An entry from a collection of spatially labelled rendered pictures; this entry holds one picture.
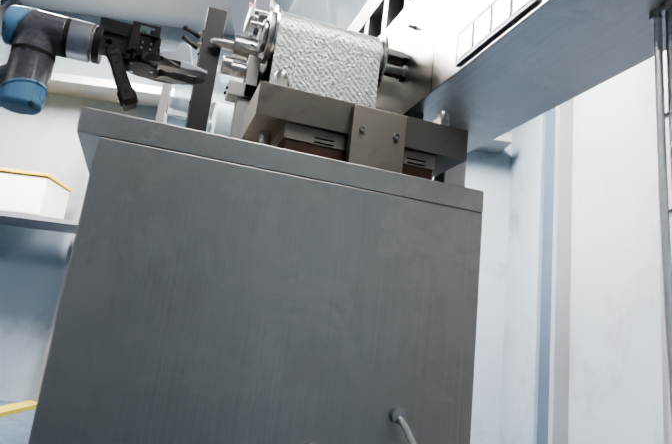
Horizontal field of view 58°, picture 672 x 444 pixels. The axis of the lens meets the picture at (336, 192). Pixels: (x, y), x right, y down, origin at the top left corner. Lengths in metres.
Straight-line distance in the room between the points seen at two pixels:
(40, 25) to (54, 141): 3.99
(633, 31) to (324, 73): 0.60
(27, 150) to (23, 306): 1.20
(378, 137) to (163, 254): 0.42
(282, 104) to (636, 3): 0.56
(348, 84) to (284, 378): 0.66
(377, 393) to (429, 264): 0.22
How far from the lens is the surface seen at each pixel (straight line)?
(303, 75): 1.29
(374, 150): 1.04
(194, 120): 1.57
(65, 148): 5.16
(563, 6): 1.01
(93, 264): 0.89
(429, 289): 1.00
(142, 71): 1.25
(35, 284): 5.00
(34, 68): 1.22
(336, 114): 1.06
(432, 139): 1.12
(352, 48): 1.35
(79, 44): 1.23
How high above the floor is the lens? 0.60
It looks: 15 degrees up
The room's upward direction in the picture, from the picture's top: 7 degrees clockwise
